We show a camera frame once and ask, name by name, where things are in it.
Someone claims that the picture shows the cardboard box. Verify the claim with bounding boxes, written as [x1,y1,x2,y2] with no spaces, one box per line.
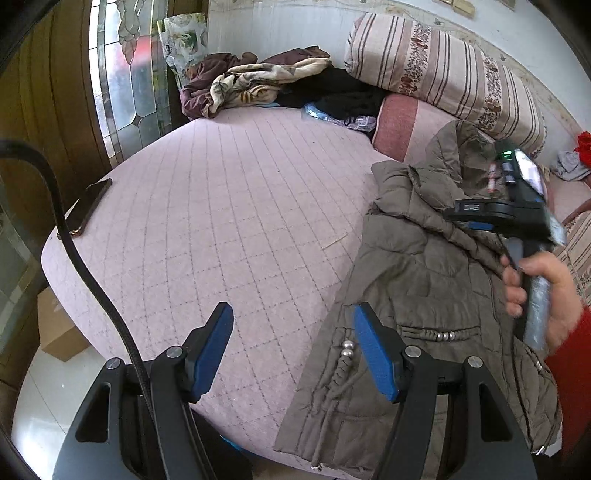
[37,286,91,361]

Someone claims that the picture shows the beige floral blanket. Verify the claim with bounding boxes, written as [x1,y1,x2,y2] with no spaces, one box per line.
[209,58,333,119]

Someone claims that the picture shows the pink pillow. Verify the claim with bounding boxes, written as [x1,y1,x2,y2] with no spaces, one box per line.
[372,92,497,164]

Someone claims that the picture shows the stained glass door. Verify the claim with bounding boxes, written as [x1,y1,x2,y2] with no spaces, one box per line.
[89,0,175,163]

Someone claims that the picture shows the black smartphone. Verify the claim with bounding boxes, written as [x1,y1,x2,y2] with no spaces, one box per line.
[57,178,113,239]

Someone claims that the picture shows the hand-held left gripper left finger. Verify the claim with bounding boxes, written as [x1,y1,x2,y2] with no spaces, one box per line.
[53,302,253,480]

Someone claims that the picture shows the pile of clothes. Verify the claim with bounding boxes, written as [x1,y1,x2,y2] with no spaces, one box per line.
[180,45,332,121]

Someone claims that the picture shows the grey cloth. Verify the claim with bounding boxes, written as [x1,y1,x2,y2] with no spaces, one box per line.
[551,150,591,182]

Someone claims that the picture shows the floral printed bag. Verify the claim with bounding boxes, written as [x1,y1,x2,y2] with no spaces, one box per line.
[157,14,208,88]

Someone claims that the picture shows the pink quilted bed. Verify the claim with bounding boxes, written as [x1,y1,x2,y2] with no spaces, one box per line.
[41,107,419,468]

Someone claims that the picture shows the red cloth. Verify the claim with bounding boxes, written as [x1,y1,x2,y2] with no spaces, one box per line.
[575,131,591,168]

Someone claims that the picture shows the black cable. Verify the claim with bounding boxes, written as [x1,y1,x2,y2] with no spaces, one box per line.
[0,140,154,416]

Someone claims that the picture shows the striped floral folded quilt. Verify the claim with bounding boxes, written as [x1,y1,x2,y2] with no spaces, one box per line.
[344,13,549,158]

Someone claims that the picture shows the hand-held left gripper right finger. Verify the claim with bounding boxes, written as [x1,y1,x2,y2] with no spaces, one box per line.
[353,302,539,480]

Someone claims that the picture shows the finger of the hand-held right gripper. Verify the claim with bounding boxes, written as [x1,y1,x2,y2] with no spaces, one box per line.
[444,199,491,232]

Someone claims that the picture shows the clear plastic bag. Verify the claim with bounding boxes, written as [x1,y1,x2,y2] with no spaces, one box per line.
[301,102,378,133]

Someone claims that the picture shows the olive padded jacket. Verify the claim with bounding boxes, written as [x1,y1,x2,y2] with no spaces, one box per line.
[273,120,564,479]

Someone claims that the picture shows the black clothes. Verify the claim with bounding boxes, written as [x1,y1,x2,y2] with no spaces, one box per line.
[276,67,389,136]

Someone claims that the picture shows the person's right hand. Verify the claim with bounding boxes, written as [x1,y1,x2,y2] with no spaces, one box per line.
[501,250,583,357]

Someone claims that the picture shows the striped sofa cushion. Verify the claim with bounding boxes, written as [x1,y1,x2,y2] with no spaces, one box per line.
[551,220,591,306]

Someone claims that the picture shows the person's right forearm red sleeve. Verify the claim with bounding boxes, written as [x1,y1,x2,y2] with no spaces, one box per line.
[545,305,591,462]

